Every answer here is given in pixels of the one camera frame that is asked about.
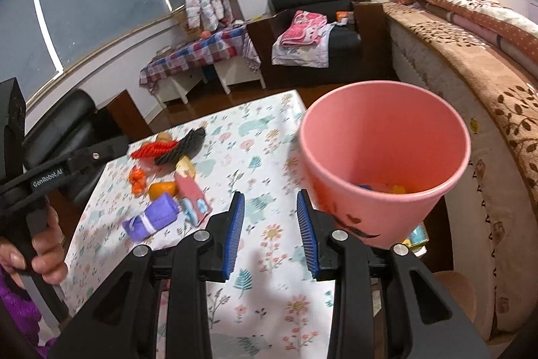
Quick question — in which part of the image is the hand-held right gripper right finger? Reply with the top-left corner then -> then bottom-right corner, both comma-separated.
296,190 -> 492,359

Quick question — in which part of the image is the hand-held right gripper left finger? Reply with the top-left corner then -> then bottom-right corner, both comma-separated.
48,191 -> 245,359

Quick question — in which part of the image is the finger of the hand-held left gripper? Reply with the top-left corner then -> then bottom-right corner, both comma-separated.
63,138 -> 129,177

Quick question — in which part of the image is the red foam net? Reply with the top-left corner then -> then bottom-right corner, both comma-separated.
130,140 -> 179,161

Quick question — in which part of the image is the pink plastic bin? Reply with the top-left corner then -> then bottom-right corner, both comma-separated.
298,80 -> 471,249

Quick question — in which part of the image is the person's left forearm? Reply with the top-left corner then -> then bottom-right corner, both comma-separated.
0,271 -> 57,359

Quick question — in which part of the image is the person's left hand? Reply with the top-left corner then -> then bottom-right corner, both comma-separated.
0,208 -> 69,289

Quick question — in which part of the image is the orange plastic scrap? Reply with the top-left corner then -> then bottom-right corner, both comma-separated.
128,167 -> 148,198

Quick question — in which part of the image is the black armchair with wooden side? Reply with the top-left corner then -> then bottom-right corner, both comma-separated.
21,89 -> 152,208

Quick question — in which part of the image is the pink carton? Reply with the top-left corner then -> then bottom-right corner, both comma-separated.
174,172 -> 213,226

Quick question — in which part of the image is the orange toy fruit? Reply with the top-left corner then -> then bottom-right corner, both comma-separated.
148,181 -> 178,201

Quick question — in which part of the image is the floral tablecloth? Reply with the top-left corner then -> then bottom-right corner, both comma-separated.
63,90 -> 337,359

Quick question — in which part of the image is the purple cloth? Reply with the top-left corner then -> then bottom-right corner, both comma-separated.
122,193 -> 179,244

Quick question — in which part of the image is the cream yellow scrap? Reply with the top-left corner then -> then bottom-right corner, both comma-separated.
176,156 -> 196,178

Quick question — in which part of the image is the black foam net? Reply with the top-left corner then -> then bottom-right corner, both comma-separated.
155,128 -> 206,166

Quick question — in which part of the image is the white side table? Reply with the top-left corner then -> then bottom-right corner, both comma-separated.
212,56 -> 266,95
157,71 -> 206,107

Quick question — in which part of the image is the stack of books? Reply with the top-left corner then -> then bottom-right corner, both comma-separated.
401,222 -> 429,256

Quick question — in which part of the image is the dark window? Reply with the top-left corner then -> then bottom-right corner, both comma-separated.
0,0 -> 232,103

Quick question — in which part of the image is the checkered tablecloth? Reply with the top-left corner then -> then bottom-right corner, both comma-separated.
140,25 -> 261,95

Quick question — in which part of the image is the round wooden stool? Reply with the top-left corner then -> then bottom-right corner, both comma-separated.
433,271 -> 477,338

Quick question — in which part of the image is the white floral cloth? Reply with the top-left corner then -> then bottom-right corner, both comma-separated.
271,25 -> 337,68

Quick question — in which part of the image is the white bed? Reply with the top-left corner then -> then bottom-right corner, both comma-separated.
353,0 -> 538,343

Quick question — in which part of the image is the pink folded clothing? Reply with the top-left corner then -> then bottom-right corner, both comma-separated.
281,10 -> 328,47

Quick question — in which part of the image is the brown leaf blanket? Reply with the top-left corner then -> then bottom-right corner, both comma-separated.
384,1 -> 538,326

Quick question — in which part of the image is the orange dotted quilt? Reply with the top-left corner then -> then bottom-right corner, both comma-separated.
414,0 -> 538,63

